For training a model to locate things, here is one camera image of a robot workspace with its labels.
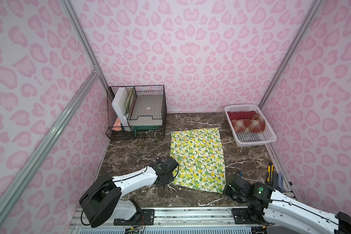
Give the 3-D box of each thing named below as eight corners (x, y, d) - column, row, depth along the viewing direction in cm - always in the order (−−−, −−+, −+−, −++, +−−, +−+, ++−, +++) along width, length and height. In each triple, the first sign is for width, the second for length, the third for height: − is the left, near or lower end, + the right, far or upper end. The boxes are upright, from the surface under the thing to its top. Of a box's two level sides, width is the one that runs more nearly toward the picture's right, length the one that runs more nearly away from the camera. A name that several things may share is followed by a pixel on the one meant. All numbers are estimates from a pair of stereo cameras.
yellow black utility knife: (265, 180, 87) (266, 179, 85) (268, 163, 94) (270, 162, 92) (270, 182, 86) (271, 181, 84) (272, 165, 93) (274, 163, 91)
